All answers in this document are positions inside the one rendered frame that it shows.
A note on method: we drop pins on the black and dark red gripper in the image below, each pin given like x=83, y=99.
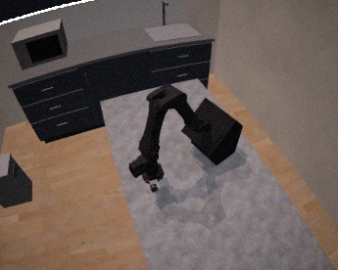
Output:
x=153, y=174

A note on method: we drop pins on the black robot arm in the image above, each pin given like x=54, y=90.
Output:
x=149, y=143

